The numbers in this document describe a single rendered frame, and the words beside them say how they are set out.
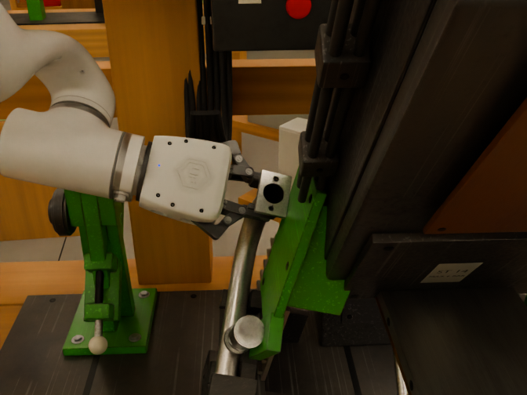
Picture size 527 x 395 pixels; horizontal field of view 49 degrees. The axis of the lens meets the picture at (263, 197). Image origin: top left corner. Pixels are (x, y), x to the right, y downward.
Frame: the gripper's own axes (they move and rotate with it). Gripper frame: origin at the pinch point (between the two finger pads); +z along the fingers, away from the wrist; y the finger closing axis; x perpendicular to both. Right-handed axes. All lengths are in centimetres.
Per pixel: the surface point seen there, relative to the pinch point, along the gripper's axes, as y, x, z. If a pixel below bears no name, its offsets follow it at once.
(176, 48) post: 24.2, 11.1, -15.1
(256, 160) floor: 113, 272, 40
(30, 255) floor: 19, 221, -67
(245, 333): -17.1, -0.4, 0.4
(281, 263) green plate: -8.6, -3.0, 2.8
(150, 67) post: 21.5, 13.8, -18.5
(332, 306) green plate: -12.5, -3.4, 9.7
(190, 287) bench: -7.1, 41.3, -3.7
